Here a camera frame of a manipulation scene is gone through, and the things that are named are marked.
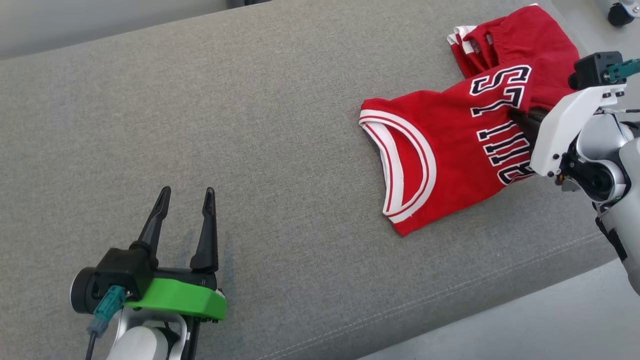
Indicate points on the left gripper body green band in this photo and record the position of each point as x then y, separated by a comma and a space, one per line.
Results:
185, 297

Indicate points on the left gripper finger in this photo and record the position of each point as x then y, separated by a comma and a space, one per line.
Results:
207, 235
152, 225

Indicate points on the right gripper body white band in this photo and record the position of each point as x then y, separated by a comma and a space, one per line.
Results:
565, 130

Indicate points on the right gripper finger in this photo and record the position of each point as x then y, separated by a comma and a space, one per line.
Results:
533, 131
530, 115

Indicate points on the red shorts white stripe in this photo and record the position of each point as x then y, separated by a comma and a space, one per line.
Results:
540, 45

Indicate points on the red basketball jersey white trim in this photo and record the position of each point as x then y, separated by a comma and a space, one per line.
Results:
450, 165

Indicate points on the black caster wheel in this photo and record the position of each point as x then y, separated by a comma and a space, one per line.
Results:
620, 15

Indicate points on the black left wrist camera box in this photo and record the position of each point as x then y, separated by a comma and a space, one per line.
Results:
122, 267

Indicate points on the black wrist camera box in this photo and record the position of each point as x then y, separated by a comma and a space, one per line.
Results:
122, 267
592, 70

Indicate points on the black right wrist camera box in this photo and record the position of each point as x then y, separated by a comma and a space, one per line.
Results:
592, 70

